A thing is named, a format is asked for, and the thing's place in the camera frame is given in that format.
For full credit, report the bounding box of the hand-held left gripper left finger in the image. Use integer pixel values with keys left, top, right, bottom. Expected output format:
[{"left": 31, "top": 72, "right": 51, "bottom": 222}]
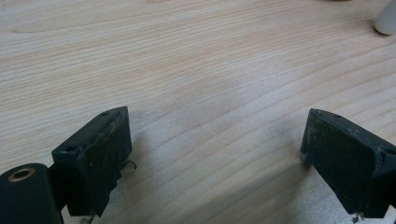
[{"left": 51, "top": 105, "right": 134, "bottom": 218}]

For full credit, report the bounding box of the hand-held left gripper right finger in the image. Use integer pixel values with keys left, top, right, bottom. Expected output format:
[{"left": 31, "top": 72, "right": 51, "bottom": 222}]
[{"left": 300, "top": 107, "right": 396, "bottom": 218}]

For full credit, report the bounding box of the white cup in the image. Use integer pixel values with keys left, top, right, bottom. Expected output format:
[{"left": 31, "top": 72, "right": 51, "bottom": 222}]
[{"left": 374, "top": 0, "right": 396, "bottom": 36}]

